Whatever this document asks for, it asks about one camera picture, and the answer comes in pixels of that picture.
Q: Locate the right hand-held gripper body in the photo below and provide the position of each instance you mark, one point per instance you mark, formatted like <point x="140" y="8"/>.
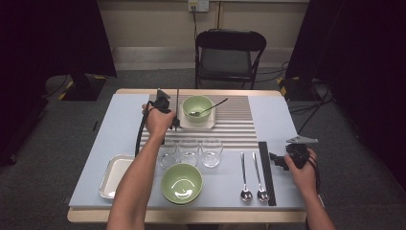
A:
<point x="298" y="153"/>

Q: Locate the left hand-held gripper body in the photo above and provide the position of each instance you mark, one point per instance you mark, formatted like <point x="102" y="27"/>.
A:
<point x="163" y="103"/>

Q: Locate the slim black chopstick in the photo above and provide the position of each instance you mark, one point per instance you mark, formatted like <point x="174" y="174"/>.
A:
<point x="177" y="102"/>

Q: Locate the silver metal spoon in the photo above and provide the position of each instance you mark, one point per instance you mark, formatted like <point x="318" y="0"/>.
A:
<point x="193" y="113"/>
<point x="245" y="195"/>
<point x="262" y="195"/>

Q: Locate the white square plate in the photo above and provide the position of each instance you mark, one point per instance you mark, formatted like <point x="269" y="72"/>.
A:
<point x="198" y="125"/>
<point x="111" y="179"/>

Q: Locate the row of black chopsticks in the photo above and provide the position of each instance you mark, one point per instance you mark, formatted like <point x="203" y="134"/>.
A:
<point x="267" y="175"/>

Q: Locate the person's left hand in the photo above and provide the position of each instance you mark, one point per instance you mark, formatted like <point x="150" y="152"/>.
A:
<point x="159" y="124"/>

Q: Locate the person's right hand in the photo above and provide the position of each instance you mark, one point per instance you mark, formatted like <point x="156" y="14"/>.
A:
<point x="304" y="177"/>

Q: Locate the clear drinking glass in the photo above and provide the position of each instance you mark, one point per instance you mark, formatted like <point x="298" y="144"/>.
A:
<point x="169" y="158"/>
<point x="212" y="156"/>
<point x="189" y="153"/>

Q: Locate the striped woven placemat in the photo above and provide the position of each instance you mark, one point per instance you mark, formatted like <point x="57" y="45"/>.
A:
<point x="223" y="127"/>

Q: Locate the light blue table mat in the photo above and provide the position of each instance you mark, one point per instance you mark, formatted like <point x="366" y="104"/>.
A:
<point x="118" y="127"/>

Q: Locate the black stand base striped tape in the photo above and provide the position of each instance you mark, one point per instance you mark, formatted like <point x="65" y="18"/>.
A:
<point x="297" y="92"/>
<point x="81" y="91"/>

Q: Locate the small black strip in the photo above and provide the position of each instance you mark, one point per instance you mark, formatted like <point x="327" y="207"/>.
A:
<point x="95" y="126"/>

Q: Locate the black folding chair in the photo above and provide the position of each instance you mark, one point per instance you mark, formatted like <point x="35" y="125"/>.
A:
<point x="223" y="60"/>

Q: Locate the light wooden table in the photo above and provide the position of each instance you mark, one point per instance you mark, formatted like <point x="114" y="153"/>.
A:
<point x="191" y="216"/>

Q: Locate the black curtain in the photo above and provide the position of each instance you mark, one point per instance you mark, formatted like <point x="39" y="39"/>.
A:
<point x="367" y="64"/>
<point x="48" y="32"/>

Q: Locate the white wall outlet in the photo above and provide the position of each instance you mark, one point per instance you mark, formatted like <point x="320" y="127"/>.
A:
<point x="202" y="5"/>

